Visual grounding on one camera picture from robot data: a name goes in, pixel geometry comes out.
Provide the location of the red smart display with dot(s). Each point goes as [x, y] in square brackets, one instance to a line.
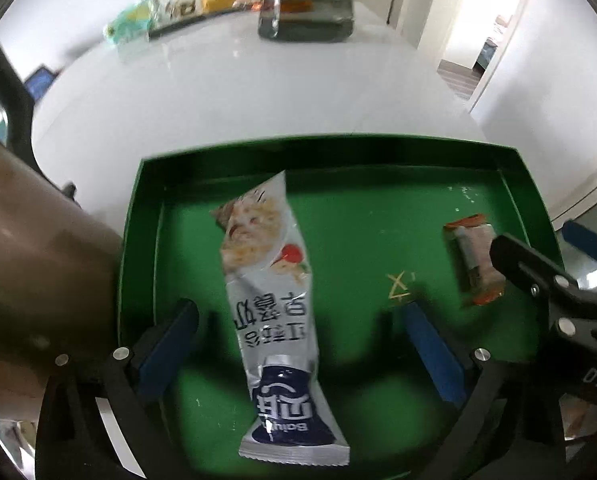
[39, 82]

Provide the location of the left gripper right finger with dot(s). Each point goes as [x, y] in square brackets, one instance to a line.
[508, 424]

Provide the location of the white oatmeal milk packet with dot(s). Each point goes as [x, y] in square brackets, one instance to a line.
[269, 283]

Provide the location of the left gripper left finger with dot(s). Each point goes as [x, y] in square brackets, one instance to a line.
[72, 442]

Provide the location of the green tray box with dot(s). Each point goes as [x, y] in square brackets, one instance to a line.
[371, 209]

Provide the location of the small orange brown snack bar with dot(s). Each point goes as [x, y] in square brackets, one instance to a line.
[473, 237]

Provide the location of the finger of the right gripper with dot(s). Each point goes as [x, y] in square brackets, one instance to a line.
[529, 271]
[580, 237]

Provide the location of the teal tissue pack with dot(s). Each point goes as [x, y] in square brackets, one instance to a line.
[131, 23]

